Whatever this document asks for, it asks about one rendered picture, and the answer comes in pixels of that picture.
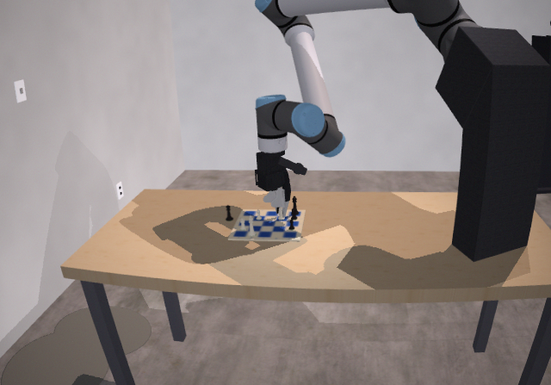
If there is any blue and white checkered chessboard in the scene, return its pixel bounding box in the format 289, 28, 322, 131
228, 209, 306, 242

